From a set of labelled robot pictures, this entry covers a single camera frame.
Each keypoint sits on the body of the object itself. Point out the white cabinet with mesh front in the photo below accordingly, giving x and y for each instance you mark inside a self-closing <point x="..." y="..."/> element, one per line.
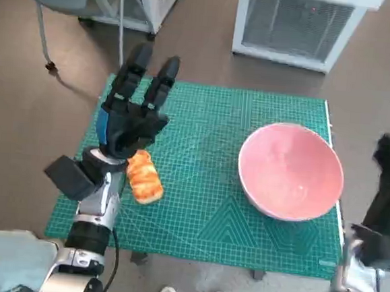
<point x="292" y="25"/>

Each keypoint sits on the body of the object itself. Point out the dark table bracket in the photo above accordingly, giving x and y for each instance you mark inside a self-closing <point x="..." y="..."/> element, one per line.
<point x="139" y="257"/>
<point x="258" y="274"/>

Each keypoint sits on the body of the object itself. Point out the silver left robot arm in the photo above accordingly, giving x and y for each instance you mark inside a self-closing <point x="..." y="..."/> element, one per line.
<point x="90" y="236"/>

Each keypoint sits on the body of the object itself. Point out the orange striped toy bread loaf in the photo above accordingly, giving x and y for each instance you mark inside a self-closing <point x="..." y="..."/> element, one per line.
<point x="145" y="179"/>

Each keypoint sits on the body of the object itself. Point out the green cutting mat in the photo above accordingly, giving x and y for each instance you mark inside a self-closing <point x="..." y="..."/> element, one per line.
<point x="197" y="159"/>

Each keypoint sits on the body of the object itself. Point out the pink bowl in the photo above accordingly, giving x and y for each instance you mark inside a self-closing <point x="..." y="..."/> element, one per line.
<point x="290" y="174"/>

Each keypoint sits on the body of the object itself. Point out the thin metal pole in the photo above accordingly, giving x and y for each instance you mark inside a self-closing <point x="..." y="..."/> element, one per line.
<point x="122" y="18"/>

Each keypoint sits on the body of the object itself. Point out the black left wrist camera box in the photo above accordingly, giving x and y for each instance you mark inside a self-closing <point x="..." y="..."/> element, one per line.
<point x="72" y="178"/>

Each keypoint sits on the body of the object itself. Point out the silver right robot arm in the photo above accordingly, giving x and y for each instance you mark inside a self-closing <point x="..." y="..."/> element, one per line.
<point x="356" y="284"/>

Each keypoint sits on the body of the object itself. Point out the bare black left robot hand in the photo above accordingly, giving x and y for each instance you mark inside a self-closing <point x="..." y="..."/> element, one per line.
<point x="129" y="127"/>

